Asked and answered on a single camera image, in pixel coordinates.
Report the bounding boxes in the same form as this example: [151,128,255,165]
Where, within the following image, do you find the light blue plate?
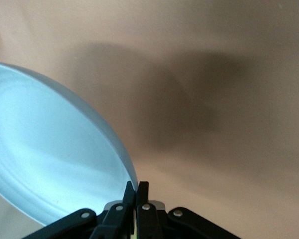
[0,61,138,227]

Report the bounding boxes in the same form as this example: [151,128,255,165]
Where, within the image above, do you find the brown table cloth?
[0,0,299,239]

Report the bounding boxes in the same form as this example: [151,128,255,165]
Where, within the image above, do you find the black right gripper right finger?
[136,181,240,239]

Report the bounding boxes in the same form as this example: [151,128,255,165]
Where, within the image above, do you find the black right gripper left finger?
[22,181,135,239]

